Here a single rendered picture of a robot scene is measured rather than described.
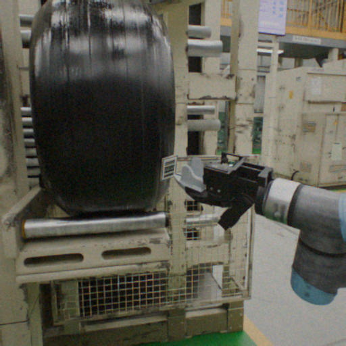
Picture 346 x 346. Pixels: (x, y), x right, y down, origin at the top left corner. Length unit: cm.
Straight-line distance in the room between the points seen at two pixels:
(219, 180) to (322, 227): 18
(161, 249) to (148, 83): 40
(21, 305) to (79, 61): 65
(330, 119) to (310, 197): 473
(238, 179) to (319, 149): 466
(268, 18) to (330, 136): 198
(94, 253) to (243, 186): 39
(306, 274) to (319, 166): 467
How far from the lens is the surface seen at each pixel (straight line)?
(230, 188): 55
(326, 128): 518
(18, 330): 99
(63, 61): 61
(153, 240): 74
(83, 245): 74
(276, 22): 498
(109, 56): 61
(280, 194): 52
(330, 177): 540
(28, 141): 121
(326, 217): 50
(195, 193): 59
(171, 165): 64
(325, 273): 55
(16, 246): 75
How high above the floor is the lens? 116
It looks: 11 degrees down
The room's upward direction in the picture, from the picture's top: straight up
